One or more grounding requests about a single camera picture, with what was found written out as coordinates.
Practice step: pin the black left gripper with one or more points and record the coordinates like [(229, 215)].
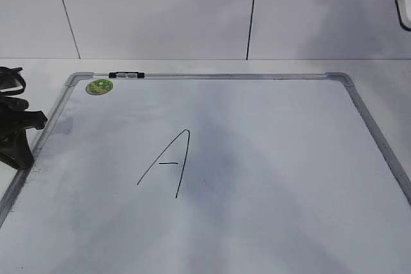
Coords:
[(15, 121)]

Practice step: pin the white board eraser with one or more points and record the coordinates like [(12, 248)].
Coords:
[(403, 8)]

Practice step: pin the green round magnet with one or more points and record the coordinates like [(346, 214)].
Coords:
[(99, 87)]

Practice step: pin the black and clear board clip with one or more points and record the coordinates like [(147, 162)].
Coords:
[(123, 74)]

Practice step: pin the white board with grey frame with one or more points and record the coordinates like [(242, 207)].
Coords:
[(191, 173)]

